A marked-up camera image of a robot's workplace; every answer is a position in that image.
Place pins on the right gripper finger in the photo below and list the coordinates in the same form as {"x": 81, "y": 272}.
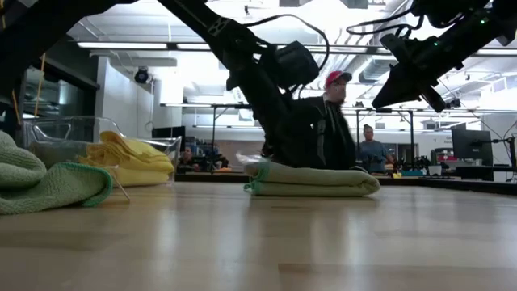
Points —
{"x": 408, "y": 93}
{"x": 385, "y": 95}

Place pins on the green microfiber towel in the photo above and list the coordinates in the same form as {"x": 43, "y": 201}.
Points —
{"x": 311, "y": 182}
{"x": 40, "y": 190}

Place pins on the clear plastic bin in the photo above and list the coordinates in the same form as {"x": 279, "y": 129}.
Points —
{"x": 60, "y": 129}

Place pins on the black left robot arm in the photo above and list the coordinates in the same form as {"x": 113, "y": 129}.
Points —
{"x": 226, "y": 32}

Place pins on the person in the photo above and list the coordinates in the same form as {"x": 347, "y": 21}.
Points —
{"x": 186, "y": 155}
{"x": 337, "y": 91}
{"x": 371, "y": 151}

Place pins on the black computer monitor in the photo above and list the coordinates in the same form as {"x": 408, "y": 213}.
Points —
{"x": 470, "y": 145}

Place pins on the black background workstation frame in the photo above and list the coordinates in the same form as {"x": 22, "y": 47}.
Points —
{"x": 213, "y": 133}

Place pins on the black ceiling camera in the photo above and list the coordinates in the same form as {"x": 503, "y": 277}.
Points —
{"x": 141, "y": 76}

